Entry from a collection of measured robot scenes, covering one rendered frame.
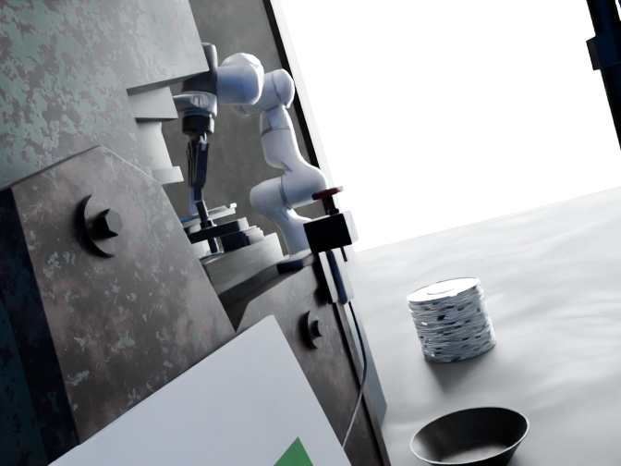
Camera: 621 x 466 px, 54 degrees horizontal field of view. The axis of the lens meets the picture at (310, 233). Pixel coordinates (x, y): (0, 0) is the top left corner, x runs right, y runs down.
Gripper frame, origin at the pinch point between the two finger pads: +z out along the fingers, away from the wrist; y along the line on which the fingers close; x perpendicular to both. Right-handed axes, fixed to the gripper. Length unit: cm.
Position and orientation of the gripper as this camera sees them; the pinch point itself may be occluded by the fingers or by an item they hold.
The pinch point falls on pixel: (196, 202)
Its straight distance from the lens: 148.2
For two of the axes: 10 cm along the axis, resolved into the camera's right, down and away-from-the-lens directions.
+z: -0.1, 10.0, -0.7
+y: -4.2, 0.6, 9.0
